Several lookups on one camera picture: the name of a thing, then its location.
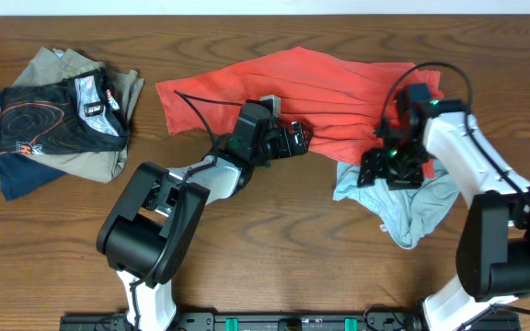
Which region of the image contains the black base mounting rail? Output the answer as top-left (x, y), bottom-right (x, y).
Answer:
top-left (60, 310), bottom-right (522, 331)

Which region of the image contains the black folded graphic shirt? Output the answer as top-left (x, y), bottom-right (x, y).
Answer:
top-left (0, 68), bottom-right (130, 155)

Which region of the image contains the red orange soccer t-shirt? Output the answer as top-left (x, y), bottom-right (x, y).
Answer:
top-left (156, 47), bottom-right (443, 165)

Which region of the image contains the navy folded garment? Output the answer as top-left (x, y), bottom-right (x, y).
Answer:
top-left (0, 92), bottom-right (67, 202)

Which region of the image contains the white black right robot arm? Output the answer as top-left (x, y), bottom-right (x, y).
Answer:
top-left (357, 84), bottom-right (530, 330)

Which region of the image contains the light blue grey t-shirt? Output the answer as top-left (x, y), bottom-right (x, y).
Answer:
top-left (333, 162), bottom-right (459, 250)

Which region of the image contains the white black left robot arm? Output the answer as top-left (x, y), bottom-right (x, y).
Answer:
top-left (96, 101), bottom-right (314, 330)

